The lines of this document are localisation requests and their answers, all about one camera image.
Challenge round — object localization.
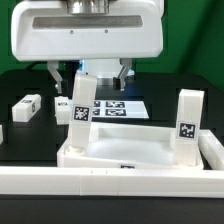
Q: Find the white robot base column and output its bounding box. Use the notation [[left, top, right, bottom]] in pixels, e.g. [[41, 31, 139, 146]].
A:
[[76, 59, 134, 79]]

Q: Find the white fence rail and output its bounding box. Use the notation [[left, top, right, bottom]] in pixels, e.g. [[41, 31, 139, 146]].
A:
[[198, 130, 224, 171], [0, 166, 224, 198]]

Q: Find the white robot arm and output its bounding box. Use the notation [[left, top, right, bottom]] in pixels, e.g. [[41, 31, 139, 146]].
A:
[[11, 0, 164, 91]]

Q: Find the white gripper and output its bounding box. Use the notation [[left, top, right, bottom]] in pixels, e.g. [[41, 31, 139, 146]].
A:
[[11, 0, 164, 94]]

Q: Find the white right fence rail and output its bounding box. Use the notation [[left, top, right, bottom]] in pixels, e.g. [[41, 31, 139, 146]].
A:
[[198, 130, 224, 171]]

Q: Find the white desk tabletop tray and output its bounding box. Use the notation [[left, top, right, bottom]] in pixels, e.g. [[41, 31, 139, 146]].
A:
[[57, 122, 204, 170]]

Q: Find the white front fence rail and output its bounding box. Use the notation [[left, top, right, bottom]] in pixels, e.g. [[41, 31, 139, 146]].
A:
[[0, 166, 224, 198]]

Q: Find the white sheet with fiducial tags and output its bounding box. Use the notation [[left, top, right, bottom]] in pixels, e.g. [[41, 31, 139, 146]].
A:
[[93, 100, 149, 119]]

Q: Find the white block at left edge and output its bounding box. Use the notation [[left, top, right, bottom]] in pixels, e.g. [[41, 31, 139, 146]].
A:
[[0, 125, 3, 145]]

